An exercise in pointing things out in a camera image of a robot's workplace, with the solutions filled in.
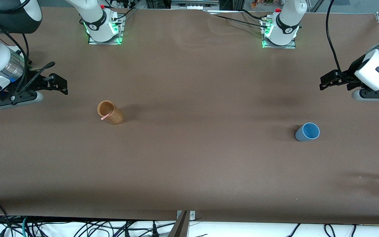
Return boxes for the blue cup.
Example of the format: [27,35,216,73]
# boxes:
[295,122,320,142]

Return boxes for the brown wooden cup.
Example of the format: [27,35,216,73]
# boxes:
[97,100,124,125]

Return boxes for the grey metal box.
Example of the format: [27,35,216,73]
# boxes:
[171,0,220,10]

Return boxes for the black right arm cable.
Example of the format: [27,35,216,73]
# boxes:
[0,31,56,94]

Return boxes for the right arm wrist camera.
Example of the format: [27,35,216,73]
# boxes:
[0,91,43,109]

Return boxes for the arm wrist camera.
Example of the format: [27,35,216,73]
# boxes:
[352,86,379,102]
[0,91,43,109]

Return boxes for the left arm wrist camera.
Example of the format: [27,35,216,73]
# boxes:
[352,86,379,102]

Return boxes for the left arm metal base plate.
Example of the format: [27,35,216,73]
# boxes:
[262,18,297,49]

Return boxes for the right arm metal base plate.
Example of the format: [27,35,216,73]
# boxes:
[88,15,124,45]

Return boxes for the black cables at right base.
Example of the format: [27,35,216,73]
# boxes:
[112,8,137,25]

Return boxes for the short black base cable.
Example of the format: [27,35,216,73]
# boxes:
[240,9,265,21]

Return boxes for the long black base cable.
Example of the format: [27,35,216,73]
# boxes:
[213,14,269,29]

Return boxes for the metal table edge bracket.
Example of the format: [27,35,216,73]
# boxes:
[176,210,196,220]

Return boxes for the brown angled post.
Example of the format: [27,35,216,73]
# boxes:
[167,211,190,237]

